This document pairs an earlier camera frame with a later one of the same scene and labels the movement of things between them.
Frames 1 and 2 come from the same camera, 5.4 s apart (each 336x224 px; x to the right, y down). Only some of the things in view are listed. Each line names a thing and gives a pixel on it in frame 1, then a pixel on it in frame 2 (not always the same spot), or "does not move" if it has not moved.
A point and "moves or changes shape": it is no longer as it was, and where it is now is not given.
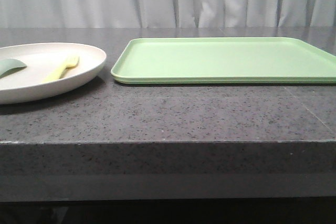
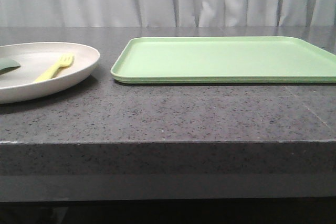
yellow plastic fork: [72, 63] → [64, 62]
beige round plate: [25, 84] moves or changes shape
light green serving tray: [224, 61] does not move
